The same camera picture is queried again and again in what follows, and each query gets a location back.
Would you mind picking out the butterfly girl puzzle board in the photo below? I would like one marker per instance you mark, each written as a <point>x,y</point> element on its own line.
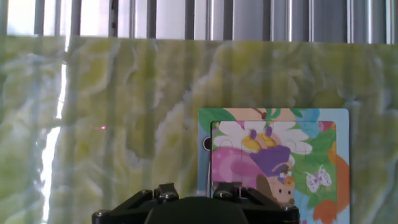
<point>311,149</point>

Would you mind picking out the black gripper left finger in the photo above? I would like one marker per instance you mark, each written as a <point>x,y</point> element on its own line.
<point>130,213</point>

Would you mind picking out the green marble pattern mat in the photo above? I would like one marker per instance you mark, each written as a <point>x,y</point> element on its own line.
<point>93,124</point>

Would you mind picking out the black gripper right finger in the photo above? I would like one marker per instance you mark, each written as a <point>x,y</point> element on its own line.
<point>267,214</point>

